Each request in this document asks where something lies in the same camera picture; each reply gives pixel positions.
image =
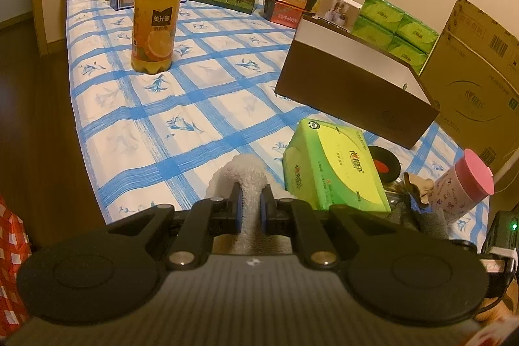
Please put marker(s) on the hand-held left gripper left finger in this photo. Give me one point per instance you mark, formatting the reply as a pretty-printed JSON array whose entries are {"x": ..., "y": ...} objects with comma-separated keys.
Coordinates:
[{"x": 239, "y": 208}]

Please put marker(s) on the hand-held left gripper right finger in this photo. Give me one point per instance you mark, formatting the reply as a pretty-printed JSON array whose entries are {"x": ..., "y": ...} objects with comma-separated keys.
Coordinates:
[{"x": 264, "y": 208}]

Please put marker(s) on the light grey fluffy cloth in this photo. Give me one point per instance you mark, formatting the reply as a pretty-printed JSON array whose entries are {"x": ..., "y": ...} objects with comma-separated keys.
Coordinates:
[{"x": 247, "y": 175}]

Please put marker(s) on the dark grey towel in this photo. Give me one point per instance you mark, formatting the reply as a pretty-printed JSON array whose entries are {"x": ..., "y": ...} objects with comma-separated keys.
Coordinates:
[{"x": 429, "y": 222}]

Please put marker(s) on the black round puff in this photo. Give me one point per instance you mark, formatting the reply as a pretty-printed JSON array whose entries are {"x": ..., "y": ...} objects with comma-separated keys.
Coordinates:
[{"x": 387, "y": 159}]

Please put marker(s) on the brown shoe box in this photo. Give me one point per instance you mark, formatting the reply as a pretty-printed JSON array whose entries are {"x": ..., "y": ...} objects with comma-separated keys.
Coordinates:
[{"x": 344, "y": 102}]

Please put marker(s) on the pink lidded cartoon cup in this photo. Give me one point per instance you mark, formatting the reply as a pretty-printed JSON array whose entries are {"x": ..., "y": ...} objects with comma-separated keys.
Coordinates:
[{"x": 458, "y": 188}]

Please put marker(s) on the white fan stand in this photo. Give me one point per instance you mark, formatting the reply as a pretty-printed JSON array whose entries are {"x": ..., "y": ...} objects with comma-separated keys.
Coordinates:
[{"x": 506, "y": 169}]

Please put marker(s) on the green tissue box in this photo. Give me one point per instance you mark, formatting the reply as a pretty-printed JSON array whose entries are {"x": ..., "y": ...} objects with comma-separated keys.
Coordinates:
[{"x": 344, "y": 163}]

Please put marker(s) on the blue checked bed sheet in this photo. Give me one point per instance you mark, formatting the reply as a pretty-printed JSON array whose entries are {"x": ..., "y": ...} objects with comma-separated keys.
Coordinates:
[{"x": 162, "y": 127}]

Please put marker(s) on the large tan cardboard box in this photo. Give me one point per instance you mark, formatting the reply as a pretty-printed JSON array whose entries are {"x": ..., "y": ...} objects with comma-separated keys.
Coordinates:
[{"x": 470, "y": 94}]

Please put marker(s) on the red snack box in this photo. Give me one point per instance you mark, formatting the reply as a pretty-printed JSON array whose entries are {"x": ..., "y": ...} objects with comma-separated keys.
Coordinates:
[{"x": 284, "y": 15}]

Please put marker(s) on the orange juice bottle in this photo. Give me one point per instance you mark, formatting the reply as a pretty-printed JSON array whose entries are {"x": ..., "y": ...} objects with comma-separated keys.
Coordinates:
[{"x": 156, "y": 25}]

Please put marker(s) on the white photo print box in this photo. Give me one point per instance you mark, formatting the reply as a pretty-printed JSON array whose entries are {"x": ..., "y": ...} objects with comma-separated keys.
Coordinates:
[{"x": 338, "y": 11}]

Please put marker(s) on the stack of green tissue packs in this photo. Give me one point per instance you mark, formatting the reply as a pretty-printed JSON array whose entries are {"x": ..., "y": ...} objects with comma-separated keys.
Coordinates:
[{"x": 389, "y": 25}]

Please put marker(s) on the red checked bag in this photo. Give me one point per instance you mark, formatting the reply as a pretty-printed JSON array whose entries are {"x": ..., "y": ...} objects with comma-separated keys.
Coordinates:
[{"x": 12, "y": 257}]

